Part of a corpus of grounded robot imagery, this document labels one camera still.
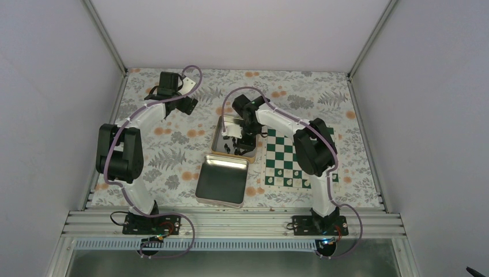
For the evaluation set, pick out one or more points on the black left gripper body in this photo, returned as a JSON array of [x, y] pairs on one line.
[[184, 107]]

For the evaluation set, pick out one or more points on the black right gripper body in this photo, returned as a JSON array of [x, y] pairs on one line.
[[254, 128]]

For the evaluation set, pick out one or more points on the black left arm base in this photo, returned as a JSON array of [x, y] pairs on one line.
[[140, 225]]

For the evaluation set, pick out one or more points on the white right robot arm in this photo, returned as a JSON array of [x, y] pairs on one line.
[[316, 155]]

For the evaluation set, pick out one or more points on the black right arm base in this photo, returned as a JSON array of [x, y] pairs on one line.
[[304, 225]]

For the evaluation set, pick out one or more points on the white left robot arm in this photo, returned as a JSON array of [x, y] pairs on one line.
[[120, 157]]

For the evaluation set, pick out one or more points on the green white chess board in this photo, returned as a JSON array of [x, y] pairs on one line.
[[281, 170]]

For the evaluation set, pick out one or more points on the gold metal tin box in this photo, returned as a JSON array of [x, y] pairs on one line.
[[228, 146]]

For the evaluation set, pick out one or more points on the metal tin lid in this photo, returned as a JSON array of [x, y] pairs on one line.
[[222, 181]]

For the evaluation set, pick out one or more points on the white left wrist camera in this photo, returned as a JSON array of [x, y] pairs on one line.
[[187, 85]]

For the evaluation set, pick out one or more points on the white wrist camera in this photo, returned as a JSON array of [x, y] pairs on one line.
[[187, 85], [232, 130]]

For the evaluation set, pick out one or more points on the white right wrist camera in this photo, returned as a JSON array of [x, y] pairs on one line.
[[232, 130]]

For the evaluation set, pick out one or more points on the front aluminium rail base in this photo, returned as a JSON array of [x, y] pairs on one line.
[[237, 223]]

